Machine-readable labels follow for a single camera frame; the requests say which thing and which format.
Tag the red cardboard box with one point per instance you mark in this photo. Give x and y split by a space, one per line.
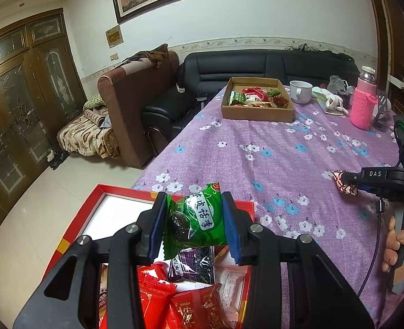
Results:
116 209

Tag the pale pink snack packet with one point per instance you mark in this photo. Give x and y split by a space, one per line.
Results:
233 288

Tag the wooden wardrobe with glass doors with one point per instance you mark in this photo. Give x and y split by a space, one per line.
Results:
20 109

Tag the patterned brown blanket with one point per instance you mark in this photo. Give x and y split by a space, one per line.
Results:
82 137

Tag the brown clothes on armchair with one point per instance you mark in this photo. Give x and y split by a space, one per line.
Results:
150 54

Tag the brown snack packet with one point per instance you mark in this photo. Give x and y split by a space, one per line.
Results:
103 291

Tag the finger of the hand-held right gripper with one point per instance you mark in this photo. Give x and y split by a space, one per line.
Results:
377 190
377 174

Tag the white cloth gloves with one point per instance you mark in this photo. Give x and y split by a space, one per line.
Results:
329 102

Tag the white cup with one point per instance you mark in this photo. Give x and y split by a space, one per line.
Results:
299 92

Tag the pile of assorted snack packets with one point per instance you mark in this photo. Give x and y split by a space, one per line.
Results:
257 97

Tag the black purple snack packet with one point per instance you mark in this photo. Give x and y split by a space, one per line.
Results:
191 264

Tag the dark shoes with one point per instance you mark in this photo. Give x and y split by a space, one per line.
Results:
58 159

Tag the wooden door frame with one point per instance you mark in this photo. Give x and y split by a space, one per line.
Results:
382 24

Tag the brown cardboard tray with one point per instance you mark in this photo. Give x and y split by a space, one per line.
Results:
257 113

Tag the large bright red packet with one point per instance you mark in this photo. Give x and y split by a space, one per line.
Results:
154 305

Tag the wall switch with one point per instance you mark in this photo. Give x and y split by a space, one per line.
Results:
114 57

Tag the dark clothes on sofa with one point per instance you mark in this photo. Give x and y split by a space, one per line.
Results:
311 48

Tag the green snack packet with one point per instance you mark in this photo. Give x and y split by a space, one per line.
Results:
195 219

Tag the dark red gold-print snack packet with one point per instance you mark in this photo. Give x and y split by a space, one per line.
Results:
198 308

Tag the bottle with pink knit sleeve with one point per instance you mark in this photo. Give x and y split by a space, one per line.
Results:
363 106

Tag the brown armchair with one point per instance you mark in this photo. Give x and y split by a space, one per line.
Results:
133 109

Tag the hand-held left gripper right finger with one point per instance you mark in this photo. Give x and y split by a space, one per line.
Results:
230 236

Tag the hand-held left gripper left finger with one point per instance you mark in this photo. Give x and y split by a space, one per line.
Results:
159 233

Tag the yellow wall plaque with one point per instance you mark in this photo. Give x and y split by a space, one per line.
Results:
114 37

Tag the green patterned cushion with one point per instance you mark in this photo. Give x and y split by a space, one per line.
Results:
94 101

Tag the small red gold snack packet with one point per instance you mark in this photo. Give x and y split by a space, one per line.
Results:
159 270

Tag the person's right hand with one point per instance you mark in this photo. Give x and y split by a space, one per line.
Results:
392 253

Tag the red white patterned snack packet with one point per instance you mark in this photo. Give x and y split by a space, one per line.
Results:
344 186

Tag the black leather sofa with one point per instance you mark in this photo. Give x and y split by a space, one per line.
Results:
222 67

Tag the purple floral tablecloth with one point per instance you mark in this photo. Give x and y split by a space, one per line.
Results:
257 137

